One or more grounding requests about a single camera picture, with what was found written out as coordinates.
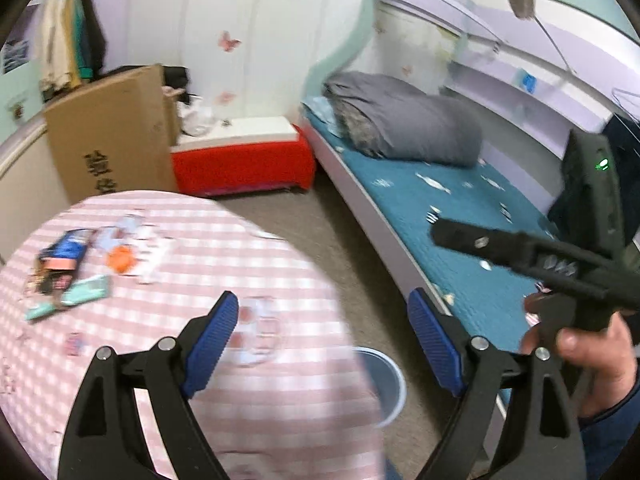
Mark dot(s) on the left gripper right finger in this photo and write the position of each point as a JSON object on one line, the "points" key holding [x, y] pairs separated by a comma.
{"points": [[522, 397]]}

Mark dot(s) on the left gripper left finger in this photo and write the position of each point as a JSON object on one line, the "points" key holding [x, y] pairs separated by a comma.
{"points": [[104, 436]]}

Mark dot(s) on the white trash bin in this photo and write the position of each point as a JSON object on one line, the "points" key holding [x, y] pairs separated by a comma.
{"points": [[388, 383]]}

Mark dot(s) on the person right hand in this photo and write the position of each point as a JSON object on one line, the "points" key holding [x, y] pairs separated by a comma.
{"points": [[610, 357]]}

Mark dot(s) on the teal bed mattress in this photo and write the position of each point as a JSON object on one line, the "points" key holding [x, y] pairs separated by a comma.
{"points": [[396, 204]]}

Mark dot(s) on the teal wet wipes packet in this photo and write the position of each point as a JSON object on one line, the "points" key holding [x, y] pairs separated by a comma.
{"points": [[80, 292]]}

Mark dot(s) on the orange plastic lid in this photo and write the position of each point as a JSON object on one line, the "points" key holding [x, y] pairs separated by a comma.
{"points": [[121, 259]]}

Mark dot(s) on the dark blue pink snack bag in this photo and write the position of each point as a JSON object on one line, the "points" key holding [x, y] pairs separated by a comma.
{"points": [[57, 266]]}

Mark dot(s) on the pink checkered tablecloth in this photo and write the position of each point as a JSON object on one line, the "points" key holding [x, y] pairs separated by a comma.
{"points": [[152, 335]]}

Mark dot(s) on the grey folded quilt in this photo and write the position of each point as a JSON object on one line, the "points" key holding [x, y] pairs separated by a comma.
{"points": [[385, 117]]}

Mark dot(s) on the large cardboard box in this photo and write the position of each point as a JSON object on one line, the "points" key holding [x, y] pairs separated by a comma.
{"points": [[113, 136]]}

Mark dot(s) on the red storage bench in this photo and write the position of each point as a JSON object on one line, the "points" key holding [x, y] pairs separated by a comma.
{"points": [[246, 155]]}

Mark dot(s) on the white plastic bag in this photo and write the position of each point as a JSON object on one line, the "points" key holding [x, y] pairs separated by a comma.
{"points": [[196, 117]]}

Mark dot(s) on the mint green drawer cabinet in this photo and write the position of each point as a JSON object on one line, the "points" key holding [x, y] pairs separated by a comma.
{"points": [[21, 98]]}

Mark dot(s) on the hanging clothes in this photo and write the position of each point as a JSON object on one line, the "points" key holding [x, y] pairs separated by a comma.
{"points": [[70, 45]]}

